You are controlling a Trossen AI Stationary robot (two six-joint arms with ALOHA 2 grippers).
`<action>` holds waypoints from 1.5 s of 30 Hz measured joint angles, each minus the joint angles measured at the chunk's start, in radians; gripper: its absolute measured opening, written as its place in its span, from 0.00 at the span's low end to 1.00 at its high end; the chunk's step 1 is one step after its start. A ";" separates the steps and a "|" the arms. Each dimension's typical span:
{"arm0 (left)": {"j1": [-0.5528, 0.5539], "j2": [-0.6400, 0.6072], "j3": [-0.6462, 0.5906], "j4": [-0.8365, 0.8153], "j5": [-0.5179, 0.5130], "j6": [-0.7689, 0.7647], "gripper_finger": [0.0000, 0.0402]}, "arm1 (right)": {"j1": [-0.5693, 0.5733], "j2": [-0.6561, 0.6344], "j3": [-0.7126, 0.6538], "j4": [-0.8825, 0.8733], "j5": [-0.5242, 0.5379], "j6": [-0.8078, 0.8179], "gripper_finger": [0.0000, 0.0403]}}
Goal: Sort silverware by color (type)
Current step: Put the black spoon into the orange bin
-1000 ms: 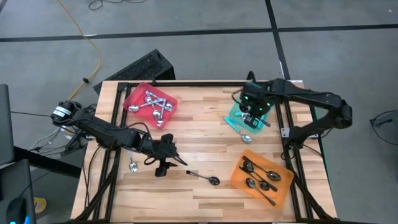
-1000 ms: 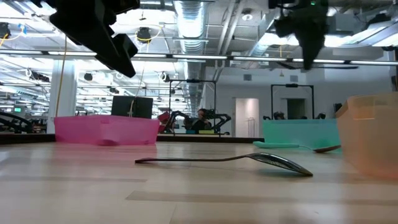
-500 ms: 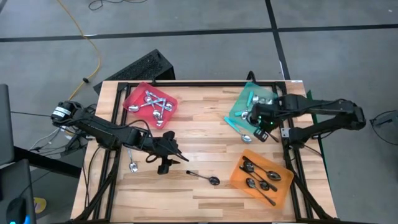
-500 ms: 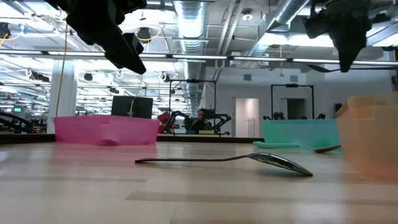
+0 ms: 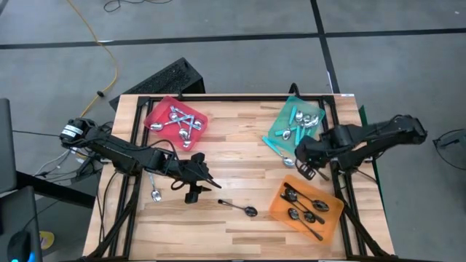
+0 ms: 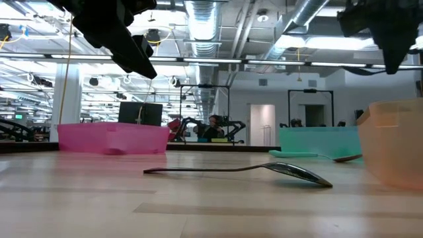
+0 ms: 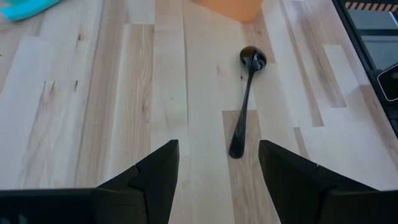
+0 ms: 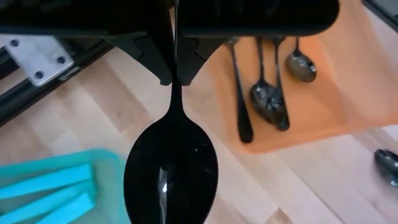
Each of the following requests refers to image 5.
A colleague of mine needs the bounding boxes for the grey monitor panel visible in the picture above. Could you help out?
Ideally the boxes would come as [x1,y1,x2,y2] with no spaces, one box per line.
[0,98,18,194]

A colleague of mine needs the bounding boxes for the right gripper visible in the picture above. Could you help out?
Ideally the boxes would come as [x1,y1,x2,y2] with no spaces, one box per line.
[294,136,331,182]

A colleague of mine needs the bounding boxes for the silver metal spoon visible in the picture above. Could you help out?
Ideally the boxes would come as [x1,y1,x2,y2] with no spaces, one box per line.
[279,194,317,223]

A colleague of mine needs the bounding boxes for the yellow floor cable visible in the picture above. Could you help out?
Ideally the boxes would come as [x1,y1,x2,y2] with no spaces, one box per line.
[67,0,119,119]

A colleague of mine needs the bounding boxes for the black floor cable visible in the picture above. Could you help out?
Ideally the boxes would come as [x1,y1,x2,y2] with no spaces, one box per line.
[103,0,174,12]

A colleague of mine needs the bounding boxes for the teal translucent plastic bin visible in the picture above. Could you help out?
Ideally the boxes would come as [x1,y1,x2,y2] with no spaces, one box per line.
[267,95,326,156]

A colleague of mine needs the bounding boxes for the yellow floor sticker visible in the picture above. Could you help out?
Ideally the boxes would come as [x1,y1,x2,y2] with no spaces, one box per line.
[39,231,55,251]

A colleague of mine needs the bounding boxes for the black perforated metal case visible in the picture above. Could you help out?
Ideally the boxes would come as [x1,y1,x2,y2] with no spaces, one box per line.
[108,57,207,110]

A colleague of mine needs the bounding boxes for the black floor beam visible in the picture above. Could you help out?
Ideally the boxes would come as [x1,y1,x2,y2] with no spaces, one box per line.
[14,170,96,209]

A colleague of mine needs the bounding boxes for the orange translucent plastic bin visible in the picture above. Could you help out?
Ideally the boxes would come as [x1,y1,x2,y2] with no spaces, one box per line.
[268,174,345,244]

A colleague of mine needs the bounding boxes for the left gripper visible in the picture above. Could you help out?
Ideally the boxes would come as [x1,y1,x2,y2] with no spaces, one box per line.
[170,152,223,205]

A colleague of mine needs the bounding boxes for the red translucent plastic bin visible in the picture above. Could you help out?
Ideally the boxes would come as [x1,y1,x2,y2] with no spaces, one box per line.
[143,95,209,152]

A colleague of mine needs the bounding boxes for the white cables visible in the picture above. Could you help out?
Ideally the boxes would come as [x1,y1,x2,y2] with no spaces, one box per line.
[34,148,87,183]

